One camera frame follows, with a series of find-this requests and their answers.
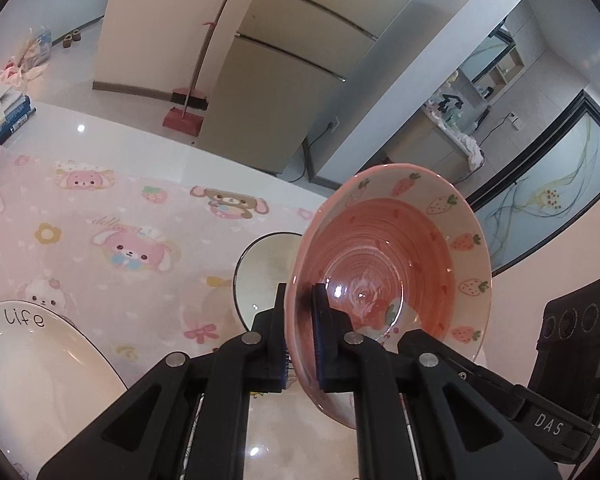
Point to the red dustpan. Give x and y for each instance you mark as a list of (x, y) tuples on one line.
[(180, 122)]

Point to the brown slipper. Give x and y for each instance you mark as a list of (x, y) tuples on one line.
[(67, 42), (76, 36)]

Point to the pink cartoon print tablecloth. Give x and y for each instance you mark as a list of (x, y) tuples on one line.
[(105, 200)]

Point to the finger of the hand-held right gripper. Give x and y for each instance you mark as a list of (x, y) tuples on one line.
[(502, 394)]

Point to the beige refrigerator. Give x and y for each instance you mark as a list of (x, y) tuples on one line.
[(280, 100)]

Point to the white wall outlet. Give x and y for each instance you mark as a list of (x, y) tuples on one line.
[(513, 122)]

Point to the grey bathroom cabinet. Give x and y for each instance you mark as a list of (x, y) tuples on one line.
[(420, 140)]

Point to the white cloth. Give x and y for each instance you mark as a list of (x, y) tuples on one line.
[(472, 150)]

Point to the wall shelf unit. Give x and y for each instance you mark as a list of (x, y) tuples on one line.
[(495, 65)]

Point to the pink strawberry print bowl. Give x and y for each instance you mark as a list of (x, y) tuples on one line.
[(405, 240)]

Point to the red broom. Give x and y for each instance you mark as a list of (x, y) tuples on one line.
[(205, 50)]

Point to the black countertop device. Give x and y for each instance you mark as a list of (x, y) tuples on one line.
[(452, 102)]

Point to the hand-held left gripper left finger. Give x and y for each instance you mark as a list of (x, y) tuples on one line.
[(280, 360)]

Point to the white ribbed bowl dark rim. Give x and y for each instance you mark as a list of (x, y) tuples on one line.
[(265, 275)]

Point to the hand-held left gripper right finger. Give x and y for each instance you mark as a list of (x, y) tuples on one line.
[(320, 345)]

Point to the pink plastic bag pile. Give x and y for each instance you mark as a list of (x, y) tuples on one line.
[(20, 65)]

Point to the stack of blue books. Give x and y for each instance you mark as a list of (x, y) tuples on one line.
[(5, 120)]

